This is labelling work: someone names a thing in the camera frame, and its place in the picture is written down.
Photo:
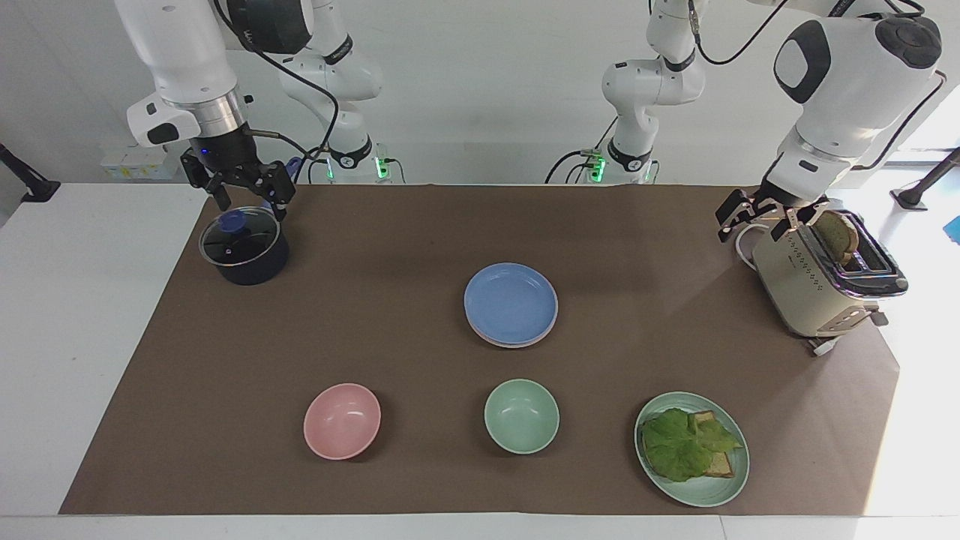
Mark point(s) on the green plate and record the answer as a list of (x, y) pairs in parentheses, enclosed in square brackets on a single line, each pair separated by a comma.
[(701, 491)]

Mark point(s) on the toasted bread slice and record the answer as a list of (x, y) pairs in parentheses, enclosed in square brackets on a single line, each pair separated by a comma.
[(721, 465)]

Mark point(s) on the blue plate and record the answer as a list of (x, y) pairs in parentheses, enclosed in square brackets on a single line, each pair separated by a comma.
[(510, 301)]

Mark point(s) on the dark blue pot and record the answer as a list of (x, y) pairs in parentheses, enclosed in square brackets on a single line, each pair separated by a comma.
[(251, 266)]

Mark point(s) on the pink plate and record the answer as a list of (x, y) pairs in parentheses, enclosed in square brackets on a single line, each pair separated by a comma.
[(514, 346)]

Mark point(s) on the green lettuce leaf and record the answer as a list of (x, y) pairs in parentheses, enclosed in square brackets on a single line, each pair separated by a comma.
[(679, 446)]

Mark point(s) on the beige toaster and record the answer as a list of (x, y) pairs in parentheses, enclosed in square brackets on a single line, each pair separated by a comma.
[(795, 289)]

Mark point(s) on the brown bread slice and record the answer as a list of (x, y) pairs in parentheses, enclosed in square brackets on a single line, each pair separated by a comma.
[(836, 234)]

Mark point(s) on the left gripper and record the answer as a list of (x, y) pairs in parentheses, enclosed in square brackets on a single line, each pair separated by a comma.
[(772, 196)]

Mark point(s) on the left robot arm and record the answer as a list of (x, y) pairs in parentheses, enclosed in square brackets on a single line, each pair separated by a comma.
[(840, 105)]

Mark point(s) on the pink bowl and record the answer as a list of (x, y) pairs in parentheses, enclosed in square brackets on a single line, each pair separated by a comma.
[(341, 421)]

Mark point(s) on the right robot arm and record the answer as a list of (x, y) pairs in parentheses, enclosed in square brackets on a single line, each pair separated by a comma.
[(176, 52)]

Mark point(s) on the glass lid with blue knob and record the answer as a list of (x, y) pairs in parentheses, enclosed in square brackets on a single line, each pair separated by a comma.
[(238, 238)]

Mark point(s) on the black stand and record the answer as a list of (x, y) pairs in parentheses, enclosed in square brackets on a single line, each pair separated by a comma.
[(34, 187), (922, 187)]

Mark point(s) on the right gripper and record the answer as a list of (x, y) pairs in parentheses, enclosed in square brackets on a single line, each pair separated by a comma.
[(225, 154)]

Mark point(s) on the green bowl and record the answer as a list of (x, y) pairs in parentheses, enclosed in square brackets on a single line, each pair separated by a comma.
[(521, 416)]

